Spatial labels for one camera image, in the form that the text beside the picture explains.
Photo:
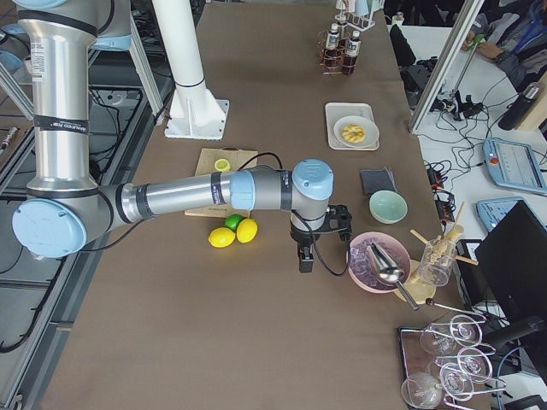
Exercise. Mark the black water bottle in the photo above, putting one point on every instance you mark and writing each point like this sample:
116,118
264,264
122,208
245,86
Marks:
519,108

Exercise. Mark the metal ice scoop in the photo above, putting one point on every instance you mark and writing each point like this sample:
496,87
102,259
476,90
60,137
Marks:
387,271

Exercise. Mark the clear glass on stand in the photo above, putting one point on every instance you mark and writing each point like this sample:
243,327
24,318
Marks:
436,262

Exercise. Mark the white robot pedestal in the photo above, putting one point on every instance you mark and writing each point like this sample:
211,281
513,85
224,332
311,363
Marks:
195,113

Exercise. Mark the wooden cutting board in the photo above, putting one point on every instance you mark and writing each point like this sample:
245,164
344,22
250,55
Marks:
206,165

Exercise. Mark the black monitor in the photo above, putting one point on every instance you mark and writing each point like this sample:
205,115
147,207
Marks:
513,260

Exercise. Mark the wooden glass drying stand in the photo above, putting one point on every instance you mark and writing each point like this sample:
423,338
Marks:
453,235

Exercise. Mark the black tray with glasses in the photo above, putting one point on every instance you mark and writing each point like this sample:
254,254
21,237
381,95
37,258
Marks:
415,358

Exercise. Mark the round glass bottom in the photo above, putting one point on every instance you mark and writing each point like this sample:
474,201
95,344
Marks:
422,390

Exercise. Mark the white test tube rack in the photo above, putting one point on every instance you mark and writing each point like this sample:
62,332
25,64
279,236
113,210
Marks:
357,13

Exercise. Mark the white serving tray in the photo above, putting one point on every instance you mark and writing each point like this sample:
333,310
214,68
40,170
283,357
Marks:
342,114

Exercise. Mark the green lime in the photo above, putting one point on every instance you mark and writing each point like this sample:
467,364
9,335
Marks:
232,221

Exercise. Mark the blue teach pendant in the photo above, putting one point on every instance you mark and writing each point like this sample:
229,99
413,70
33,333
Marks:
513,165

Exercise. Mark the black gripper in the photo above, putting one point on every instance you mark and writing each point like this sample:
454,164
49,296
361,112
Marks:
302,237

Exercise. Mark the pink bowl with ice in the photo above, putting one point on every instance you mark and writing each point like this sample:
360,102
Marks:
361,269

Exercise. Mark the wine glass upper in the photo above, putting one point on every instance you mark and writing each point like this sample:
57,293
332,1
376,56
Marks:
446,338

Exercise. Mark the white plate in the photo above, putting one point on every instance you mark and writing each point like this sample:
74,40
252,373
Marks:
371,129

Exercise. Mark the aluminium frame post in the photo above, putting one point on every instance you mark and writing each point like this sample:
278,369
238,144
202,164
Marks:
458,33

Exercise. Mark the copper wire bottle rack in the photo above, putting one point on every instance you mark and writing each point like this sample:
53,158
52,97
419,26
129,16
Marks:
321,41

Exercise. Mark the yellow lemon far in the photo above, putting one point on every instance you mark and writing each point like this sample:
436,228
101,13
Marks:
246,230

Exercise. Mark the grey folded cloth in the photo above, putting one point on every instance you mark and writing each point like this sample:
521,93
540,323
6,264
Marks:
374,180

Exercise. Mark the wine glass lower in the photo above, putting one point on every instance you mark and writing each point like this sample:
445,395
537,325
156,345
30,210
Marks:
460,387

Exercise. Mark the wine glass middle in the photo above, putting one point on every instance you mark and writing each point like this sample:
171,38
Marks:
472,362

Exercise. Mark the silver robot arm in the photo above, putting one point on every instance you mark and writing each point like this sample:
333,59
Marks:
66,208

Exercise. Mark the wine glass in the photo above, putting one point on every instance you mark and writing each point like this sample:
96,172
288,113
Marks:
472,362
460,387
446,338

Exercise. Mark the yellow lemon near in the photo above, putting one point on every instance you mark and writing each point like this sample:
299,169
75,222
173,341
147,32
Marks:
221,237

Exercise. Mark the mint green bowl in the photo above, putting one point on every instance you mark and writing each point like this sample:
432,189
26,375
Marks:
387,207

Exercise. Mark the yellow lemon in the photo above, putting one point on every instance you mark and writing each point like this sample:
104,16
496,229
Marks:
246,230
221,237

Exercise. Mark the half lemon slice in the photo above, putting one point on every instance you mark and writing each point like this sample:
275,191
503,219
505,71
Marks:
222,165

